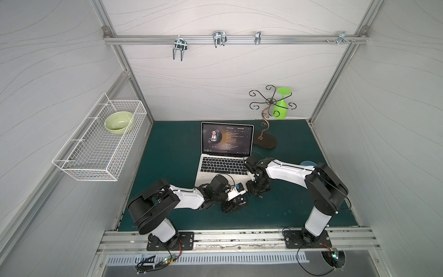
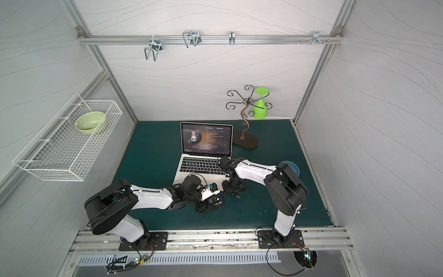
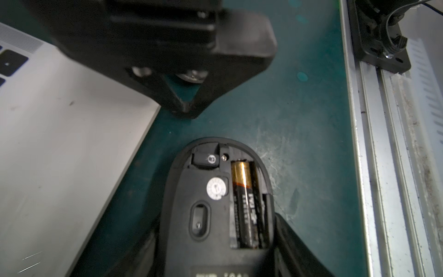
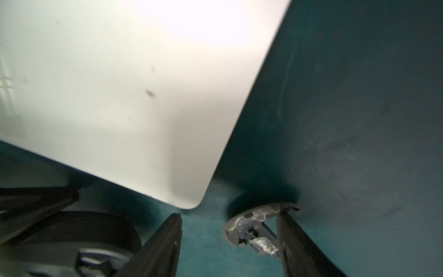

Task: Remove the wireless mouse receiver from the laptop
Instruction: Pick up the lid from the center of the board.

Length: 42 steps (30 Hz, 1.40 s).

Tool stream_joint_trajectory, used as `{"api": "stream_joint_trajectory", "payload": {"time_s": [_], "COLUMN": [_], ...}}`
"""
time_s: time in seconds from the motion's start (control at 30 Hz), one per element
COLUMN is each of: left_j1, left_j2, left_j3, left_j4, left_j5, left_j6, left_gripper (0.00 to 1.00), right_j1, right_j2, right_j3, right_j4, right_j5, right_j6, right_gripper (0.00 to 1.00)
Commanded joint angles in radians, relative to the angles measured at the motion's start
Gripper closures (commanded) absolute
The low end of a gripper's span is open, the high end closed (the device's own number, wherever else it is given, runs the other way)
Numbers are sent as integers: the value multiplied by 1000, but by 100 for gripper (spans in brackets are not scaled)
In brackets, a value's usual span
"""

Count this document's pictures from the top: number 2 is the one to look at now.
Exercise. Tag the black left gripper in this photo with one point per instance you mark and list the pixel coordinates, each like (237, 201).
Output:
(210, 202)

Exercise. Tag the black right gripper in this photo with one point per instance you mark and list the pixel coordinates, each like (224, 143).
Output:
(233, 186)

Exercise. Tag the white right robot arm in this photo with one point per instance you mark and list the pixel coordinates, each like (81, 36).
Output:
(287, 191)

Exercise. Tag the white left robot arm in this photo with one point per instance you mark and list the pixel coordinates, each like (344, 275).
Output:
(108, 210)

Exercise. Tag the silver laptop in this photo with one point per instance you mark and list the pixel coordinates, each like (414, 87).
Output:
(202, 145)

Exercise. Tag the brown copper cup holder stand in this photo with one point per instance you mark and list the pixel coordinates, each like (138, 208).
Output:
(241, 137)

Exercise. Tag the blue bowl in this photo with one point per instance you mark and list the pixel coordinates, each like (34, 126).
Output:
(292, 166)

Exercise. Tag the green plastic goblet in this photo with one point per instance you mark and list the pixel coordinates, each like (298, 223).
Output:
(260, 108)

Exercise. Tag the green ceramic bowl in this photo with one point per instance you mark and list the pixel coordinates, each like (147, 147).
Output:
(92, 123)

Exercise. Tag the metal single hook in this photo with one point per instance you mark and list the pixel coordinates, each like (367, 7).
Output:
(231, 38)

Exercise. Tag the metal double hook middle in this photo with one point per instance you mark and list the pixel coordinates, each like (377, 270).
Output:
(191, 38)

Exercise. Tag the metal double hook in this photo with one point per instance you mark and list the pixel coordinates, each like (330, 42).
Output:
(153, 49)
(191, 38)

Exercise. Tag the metal double hook left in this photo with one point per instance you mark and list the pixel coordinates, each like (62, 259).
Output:
(153, 49)

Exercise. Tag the metal hook right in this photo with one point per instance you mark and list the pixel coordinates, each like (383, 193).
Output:
(316, 40)

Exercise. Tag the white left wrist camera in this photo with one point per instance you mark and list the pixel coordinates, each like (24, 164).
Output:
(209, 191)

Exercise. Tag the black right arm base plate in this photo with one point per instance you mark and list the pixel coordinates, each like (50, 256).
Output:
(271, 239)

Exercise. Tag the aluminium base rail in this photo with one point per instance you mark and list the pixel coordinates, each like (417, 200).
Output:
(242, 240)

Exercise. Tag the white slotted cable duct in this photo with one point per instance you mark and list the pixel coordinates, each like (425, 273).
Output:
(217, 258)

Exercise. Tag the white wire basket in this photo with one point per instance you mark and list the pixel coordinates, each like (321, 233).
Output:
(61, 153)

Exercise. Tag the aluminium frame post right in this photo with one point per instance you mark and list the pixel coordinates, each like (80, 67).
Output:
(336, 31)

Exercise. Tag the aluminium frame post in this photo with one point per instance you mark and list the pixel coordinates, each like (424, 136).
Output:
(336, 31)
(79, 21)

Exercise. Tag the aluminium top rail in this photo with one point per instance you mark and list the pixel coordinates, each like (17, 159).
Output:
(177, 40)

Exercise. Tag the aluminium frame post left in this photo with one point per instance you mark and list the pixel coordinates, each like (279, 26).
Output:
(79, 21)

